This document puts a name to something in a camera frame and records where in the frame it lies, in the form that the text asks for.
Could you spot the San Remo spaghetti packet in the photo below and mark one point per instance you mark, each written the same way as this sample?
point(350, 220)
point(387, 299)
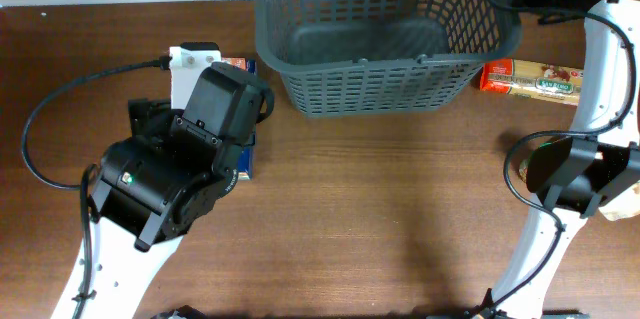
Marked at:
point(552, 83)

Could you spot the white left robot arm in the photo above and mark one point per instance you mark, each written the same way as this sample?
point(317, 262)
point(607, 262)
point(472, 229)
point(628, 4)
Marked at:
point(141, 200)

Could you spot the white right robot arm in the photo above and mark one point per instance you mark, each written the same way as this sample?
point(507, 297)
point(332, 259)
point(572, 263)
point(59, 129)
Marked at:
point(593, 165)

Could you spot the brown paper bag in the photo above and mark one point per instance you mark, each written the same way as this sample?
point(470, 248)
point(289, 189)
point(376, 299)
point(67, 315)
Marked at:
point(620, 209)

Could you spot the grey plastic mesh basket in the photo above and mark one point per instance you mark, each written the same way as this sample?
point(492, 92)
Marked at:
point(351, 57)

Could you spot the colourful Kleenex tissue pack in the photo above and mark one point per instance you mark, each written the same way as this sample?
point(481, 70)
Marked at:
point(246, 160)

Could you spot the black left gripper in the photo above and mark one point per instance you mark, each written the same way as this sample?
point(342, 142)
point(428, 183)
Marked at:
point(253, 138)

